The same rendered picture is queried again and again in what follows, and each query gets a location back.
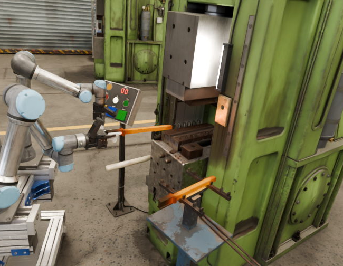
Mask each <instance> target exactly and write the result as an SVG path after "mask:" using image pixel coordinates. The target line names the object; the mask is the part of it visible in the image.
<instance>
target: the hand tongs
mask: <svg viewBox="0 0 343 266"><path fill-rule="evenodd" d="M199 217H200V216H199ZM204 217H205V218H206V219H207V220H209V221H210V222H211V223H212V224H213V225H214V226H215V227H216V228H217V229H218V230H219V231H221V232H222V233H223V234H224V235H225V236H226V237H227V238H228V239H229V240H230V241H231V242H233V243H234V244H235V245H236V246H237V247H238V248H239V249H240V250H241V251H242V252H243V253H244V254H246V255H247V256H248V257H249V258H250V259H251V260H252V261H253V262H254V263H255V264H256V265H258V266H261V265H260V264H259V263H258V262H256V261H255V260H254V259H253V258H252V257H251V256H250V255H249V254H248V253H247V252H246V251H244V250H243V249H242V248H241V247H240V246H239V245H238V244H237V243H236V242H235V241H233V240H232V239H231V238H230V237H229V236H228V235H227V234H226V233H225V232H224V231H222V230H221V229H220V228H219V227H218V226H217V225H216V224H215V223H214V222H213V221H211V220H210V219H209V218H208V217H207V216H206V215H204ZM200 218H201V219H202V220H203V221H204V222H205V223H206V224H207V225H208V226H209V227H210V228H211V229H212V230H213V231H214V232H216V233H217V234H218V235H219V236H220V237H221V238H222V239H223V240H224V241H225V242H226V243H227V244H228V245H229V246H230V247H231V248H233V249H234V250H235V251H236V252H237V253H238V254H239V255H240V256H241V257H242V258H243V259H244V260H245V261H246V262H247V263H248V264H250V265H251V266H254V265H253V264H252V263H251V262H250V261H249V260H248V259H247V258H246V257H245V256H244V255H243V254H241V253H240V252H239V251H238V250H237V249H236V248H235V247H234V246H233V245H232V244H231V243H230V242H229V241H228V240H226V239H225V238H224V237H223V236H222V235H221V234H220V233H218V231H217V230H216V229H214V228H213V227H212V226H211V225H210V224H209V223H208V222H207V221H206V220H205V219H204V218H203V217H200Z"/></svg>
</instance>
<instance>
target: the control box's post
mask: <svg viewBox="0 0 343 266"><path fill-rule="evenodd" d="M125 127H126V125H125V124H123V123H120V126H119V128H123V129H125ZM124 156H125V136H119V160H120V161H123V160H124ZM123 175H124V167H123V168H119V184H118V186H119V187H123ZM119 187H118V201H119V208H120V202H122V204H123V188H119Z"/></svg>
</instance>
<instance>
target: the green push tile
mask: <svg viewBox="0 0 343 266"><path fill-rule="evenodd" d="M126 115H127V112H126V111H123V110H120V109H119V111H118V114H117V117H116V119H119V120H122V121H124V120H125V118H126Z"/></svg>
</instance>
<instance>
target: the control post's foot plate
mask: <svg viewBox="0 0 343 266"><path fill-rule="evenodd" d="M124 205H129V206H124ZM124 205H123V204H122V202H120V208H119V201H115V202H112V203H110V202H109V204H106V207H107V209H108V210H109V212H110V213H111V214H112V215H113V216H114V217H120V216H123V215H126V214H128V213H131V212H134V211H135V209H134V208H132V207H130V206H131V205H130V204H129V203H128V202H127V200H126V199H125V197H124Z"/></svg>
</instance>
